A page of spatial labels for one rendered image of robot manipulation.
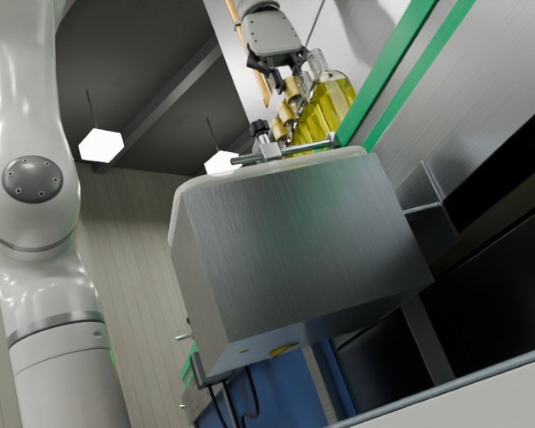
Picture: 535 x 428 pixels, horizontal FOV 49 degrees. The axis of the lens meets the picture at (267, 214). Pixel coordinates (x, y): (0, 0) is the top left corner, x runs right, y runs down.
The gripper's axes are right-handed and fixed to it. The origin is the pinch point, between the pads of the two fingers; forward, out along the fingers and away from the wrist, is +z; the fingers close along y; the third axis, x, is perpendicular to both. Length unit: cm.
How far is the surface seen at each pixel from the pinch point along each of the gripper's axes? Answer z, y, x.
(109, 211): -391, -18, -860
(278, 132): 4.6, 1.3, -10.6
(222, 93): -487, -234, -704
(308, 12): -19.1, -12.8, -4.0
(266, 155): 23.0, 15.7, 15.6
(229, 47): -55, -14, -57
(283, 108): 2.9, 1.0, -4.6
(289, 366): 48, 14, -16
